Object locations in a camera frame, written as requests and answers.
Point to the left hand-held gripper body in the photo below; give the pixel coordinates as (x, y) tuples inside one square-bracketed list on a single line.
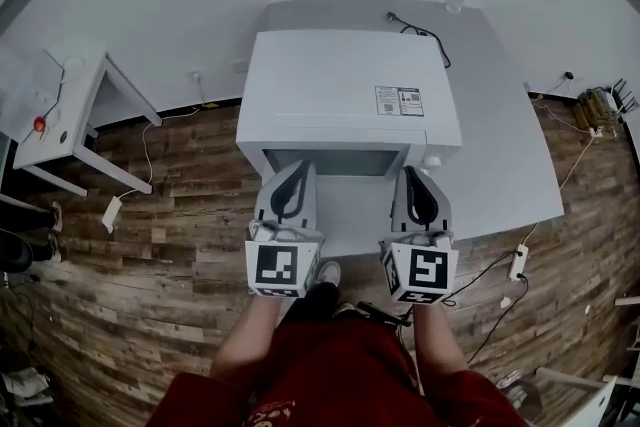
[(275, 265)]

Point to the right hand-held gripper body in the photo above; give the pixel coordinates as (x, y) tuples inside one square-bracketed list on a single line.
[(425, 270)]

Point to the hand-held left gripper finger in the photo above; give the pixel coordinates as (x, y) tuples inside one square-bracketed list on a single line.
[(310, 210), (265, 207)]

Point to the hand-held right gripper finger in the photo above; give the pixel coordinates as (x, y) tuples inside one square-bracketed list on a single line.
[(444, 215), (398, 215)]

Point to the white microwave door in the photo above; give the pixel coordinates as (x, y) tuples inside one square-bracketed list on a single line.
[(345, 162)]

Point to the white microwave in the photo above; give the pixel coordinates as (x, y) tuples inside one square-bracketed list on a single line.
[(325, 80)]

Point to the person's right forearm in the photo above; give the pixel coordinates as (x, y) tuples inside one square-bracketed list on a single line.
[(440, 340)]

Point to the person's left forearm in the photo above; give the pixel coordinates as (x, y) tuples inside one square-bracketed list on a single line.
[(245, 340)]

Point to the person's white shoe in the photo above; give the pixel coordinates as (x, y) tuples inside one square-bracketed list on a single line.
[(328, 274)]

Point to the person's black trousers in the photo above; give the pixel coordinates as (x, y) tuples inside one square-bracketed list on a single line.
[(320, 305)]

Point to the large white table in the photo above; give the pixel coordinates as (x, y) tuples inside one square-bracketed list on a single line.
[(500, 155)]

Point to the white power strip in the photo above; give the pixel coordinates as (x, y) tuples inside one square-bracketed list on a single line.
[(518, 262), (597, 131)]

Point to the yellow tag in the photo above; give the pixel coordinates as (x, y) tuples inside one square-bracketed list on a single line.
[(211, 106)]

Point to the person's red shirt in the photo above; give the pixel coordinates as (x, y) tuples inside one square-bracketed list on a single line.
[(340, 380)]

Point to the white power adapter left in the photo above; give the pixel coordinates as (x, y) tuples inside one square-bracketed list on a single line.
[(112, 213)]

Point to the brown cardboard box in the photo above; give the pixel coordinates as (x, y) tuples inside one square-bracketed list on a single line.
[(592, 110)]

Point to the small white square table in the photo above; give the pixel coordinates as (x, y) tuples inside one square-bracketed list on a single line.
[(85, 115)]

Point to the white router black antennas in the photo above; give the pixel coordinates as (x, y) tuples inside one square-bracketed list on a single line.
[(622, 102)]

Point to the round table grommet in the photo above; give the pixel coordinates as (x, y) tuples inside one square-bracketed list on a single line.
[(64, 137)]

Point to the red push button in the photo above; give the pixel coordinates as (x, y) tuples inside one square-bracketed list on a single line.
[(39, 124)]

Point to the black chair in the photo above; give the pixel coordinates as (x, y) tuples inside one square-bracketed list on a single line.
[(15, 252)]

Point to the translucent white box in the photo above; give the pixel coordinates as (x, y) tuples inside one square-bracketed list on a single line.
[(25, 80)]

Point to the white wall plate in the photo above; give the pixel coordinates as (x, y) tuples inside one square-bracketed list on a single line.
[(239, 65)]

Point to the white wall socket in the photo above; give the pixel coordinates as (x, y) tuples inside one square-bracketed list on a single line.
[(195, 76)]

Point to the black wall plug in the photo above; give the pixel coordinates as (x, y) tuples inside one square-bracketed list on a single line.
[(569, 75)]

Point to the white frame stand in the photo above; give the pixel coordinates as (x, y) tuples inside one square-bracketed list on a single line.
[(595, 402)]

